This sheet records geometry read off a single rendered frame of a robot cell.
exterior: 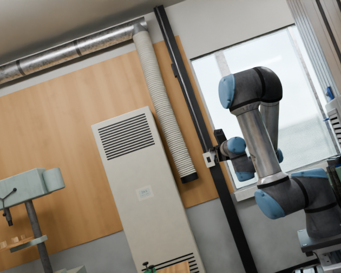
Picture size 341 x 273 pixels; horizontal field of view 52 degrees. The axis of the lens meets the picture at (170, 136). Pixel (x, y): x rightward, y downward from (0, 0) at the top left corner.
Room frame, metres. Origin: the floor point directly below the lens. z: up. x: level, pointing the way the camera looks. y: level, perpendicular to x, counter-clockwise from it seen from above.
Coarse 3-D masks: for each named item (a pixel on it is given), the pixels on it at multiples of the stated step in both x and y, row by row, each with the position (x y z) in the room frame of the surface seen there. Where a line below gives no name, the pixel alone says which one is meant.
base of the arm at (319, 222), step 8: (336, 200) 1.27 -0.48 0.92; (320, 208) 1.25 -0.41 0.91; (328, 208) 1.24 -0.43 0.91; (336, 208) 1.25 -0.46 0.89; (312, 216) 1.27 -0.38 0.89; (320, 216) 1.25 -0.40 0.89; (328, 216) 1.24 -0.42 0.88; (336, 216) 1.24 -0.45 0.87; (312, 224) 1.28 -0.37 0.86; (320, 224) 1.24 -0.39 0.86; (328, 224) 1.23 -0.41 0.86; (336, 224) 1.23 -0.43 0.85; (312, 232) 1.27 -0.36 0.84; (320, 232) 1.24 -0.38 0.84; (328, 232) 1.23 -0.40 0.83; (336, 232) 1.22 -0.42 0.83
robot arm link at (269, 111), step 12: (264, 72) 1.24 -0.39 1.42; (276, 84) 1.26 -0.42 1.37; (264, 96) 1.29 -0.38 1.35; (276, 96) 1.30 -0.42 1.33; (264, 108) 1.35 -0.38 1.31; (276, 108) 1.35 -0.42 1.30; (264, 120) 1.39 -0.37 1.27; (276, 120) 1.39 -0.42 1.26; (276, 132) 1.43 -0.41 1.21; (276, 144) 1.47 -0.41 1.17
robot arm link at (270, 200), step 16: (224, 80) 1.23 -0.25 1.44; (240, 80) 1.22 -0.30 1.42; (256, 80) 1.23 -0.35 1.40; (224, 96) 1.25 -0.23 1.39; (240, 96) 1.22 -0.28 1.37; (256, 96) 1.23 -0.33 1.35; (240, 112) 1.24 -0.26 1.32; (256, 112) 1.24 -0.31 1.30; (240, 128) 1.28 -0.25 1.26; (256, 128) 1.23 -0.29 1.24; (256, 144) 1.24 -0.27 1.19; (256, 160) 1.25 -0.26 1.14; (272, 160) 1.24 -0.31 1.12; (272, 176) 1.23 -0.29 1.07; (256, 192) 1.26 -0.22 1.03; (272, 192) 1.22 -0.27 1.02; (288, 192) 1.22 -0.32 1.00; (272, 208) 1.21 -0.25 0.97; (288, 208) 1.23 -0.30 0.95
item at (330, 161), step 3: (339, 156) 1.82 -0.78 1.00; (330, 159) 1.81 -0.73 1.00; (333, 159) 1.76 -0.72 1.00; (336, 159) 1.75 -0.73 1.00; (339, 159) 1.75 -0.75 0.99; (327, 162) 1.83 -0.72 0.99; (330, 162) 1.80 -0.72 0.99; (333, 162) 1.77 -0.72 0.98; (336, 162) 1.75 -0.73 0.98; (339, 162) 1.75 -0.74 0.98; (330, 165) 1.81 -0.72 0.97; (333, 165) 1.78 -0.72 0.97; (336, 165) 1.75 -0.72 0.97; (339, 165) 1.75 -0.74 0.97
